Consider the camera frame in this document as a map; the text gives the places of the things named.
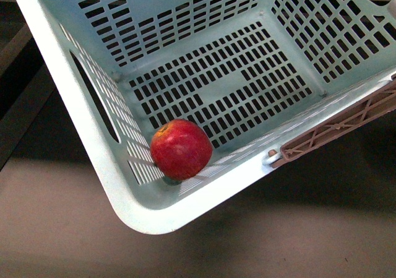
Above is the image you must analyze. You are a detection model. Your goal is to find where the red yellow apple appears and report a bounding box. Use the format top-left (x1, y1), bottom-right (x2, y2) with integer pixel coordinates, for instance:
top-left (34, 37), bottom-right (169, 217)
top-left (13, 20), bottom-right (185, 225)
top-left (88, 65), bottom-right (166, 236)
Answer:
top-left (150, 119), bottom-right (213, 181)

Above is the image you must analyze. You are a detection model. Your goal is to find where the light blue plastic basket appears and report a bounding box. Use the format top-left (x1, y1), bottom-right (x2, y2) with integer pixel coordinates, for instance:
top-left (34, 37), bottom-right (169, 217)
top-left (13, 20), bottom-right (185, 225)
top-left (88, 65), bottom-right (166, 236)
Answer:
top-left (16, 0), bottom-right (395, 235)

